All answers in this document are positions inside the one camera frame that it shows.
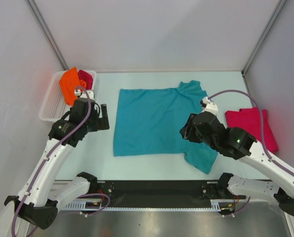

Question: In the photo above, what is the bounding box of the white perforated plastic basket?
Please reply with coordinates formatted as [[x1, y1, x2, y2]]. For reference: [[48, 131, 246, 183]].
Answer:
[[39, 70, 97, 122]]

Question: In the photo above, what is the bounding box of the teal t shirt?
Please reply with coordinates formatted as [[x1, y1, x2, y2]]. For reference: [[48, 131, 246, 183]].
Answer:
[[113, 80, 218, 174]]

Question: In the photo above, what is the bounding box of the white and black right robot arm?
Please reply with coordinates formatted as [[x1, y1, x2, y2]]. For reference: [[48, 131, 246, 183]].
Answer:
[[180, 112, 294, 217]]

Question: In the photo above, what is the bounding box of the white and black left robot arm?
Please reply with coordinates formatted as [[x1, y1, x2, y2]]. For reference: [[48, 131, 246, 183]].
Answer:
[[4, 98, 110, 230]]

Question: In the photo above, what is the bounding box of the orange t shirt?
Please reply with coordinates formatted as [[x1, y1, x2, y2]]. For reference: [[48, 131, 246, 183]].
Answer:
[[59, 67, 87, 106]]

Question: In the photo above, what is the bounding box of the crimson t shirt in basket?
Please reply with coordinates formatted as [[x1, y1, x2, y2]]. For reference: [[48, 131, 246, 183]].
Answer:
[[78, 70, 93, 90]]

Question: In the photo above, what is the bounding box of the folded crimson t shirt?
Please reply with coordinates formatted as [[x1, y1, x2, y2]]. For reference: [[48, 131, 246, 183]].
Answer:
[[224, 107, 279, 153]]

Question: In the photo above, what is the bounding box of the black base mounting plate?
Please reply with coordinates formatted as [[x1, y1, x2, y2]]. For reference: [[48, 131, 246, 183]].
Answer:
[[69, 179, 247, 208]]

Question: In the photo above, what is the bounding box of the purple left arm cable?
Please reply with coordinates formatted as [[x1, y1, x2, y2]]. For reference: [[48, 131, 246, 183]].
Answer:
[[10, 85, 111, 237]]

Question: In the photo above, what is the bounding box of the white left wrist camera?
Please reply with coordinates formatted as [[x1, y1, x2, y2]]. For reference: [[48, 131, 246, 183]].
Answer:
[[74, 89, 95, 102]]

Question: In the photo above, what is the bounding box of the white slotted cable duct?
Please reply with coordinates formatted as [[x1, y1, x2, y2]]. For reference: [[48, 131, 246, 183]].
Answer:
[[63, 199, 235, 213]]

